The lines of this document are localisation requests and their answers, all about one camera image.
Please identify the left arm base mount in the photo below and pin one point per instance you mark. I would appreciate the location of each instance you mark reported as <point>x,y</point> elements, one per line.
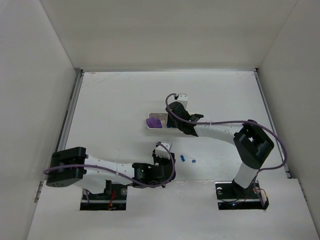
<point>114,198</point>

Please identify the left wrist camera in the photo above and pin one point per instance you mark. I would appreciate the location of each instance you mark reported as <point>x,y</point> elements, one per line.
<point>162,149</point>

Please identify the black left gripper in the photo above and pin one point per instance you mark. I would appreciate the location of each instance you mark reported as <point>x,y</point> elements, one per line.
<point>164,170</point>

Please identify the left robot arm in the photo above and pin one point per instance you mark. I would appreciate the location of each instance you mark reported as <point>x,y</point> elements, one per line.
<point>75,167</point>

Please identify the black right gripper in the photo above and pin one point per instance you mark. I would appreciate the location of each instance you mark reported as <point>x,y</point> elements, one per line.
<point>173,119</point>

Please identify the white divided sorting tray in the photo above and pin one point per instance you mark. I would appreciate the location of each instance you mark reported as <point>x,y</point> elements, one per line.
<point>164,130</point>

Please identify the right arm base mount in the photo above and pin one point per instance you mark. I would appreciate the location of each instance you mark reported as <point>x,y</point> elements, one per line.
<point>230,197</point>

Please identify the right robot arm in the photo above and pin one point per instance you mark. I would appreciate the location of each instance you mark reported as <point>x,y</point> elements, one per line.
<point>252,143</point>

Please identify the purple rounded lego brick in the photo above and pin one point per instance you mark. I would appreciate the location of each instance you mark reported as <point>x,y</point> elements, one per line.
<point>153,123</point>

